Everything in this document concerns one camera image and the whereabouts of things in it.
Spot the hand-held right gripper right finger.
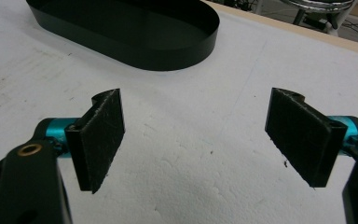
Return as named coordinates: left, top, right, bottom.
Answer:
left=264, top=87, right=358, bottom=189

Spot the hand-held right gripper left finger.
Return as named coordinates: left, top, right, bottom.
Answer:
left=45, top=88, right=126, bottom=195

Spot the white foam board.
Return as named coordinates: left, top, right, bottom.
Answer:
left=0, top=0, right=358, bottom=224

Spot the black oval tray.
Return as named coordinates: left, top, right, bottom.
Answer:
left=25, top=0, right=221, bottom=72

